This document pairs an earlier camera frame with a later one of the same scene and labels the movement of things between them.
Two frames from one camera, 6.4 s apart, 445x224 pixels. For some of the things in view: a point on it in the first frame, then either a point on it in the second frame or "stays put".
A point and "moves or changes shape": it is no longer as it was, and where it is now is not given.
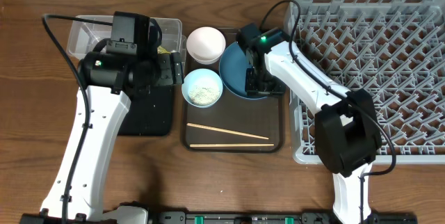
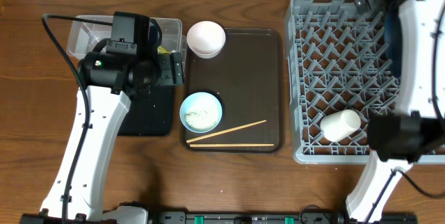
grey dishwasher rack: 392,46 stays put
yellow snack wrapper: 162,51 stays put
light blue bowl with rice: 201,88 -> 201,112
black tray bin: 150,113 stays put
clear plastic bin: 86,33 stays put
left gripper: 172,74 stays put
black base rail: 227,218 stays put
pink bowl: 206,45 moves or changes shape
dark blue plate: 233,65 -> 393,39
